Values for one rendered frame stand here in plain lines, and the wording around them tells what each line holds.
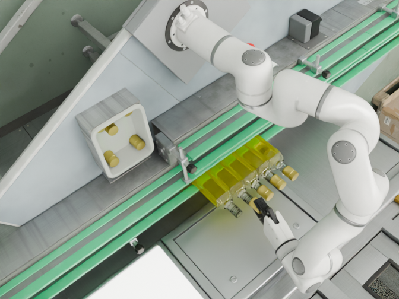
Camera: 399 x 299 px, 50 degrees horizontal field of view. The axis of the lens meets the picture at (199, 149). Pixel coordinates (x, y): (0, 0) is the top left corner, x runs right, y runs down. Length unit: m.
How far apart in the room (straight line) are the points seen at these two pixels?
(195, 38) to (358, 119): 0.46
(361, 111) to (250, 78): 0.27
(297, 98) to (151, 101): 0.54
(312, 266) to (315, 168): 0.63
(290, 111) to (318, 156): 0.67
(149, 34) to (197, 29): 0.13
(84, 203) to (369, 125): 0.86
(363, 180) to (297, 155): 0.77
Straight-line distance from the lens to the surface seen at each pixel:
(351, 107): 1.02
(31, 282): 1.35
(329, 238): 1.09
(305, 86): 1.02
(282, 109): 1.06
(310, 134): 1.77
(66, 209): 1.40
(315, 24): 1.68
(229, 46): 1.10
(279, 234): 1.25
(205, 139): 1.36
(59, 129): 1.25
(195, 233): 1.47
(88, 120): 1.22
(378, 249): 1.55
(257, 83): 1.06
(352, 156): 0.94
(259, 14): 1.54
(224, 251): 1.43
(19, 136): 2.00
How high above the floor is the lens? 1.66
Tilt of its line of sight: 32 degrees down
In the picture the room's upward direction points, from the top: 132 degrees clockwise
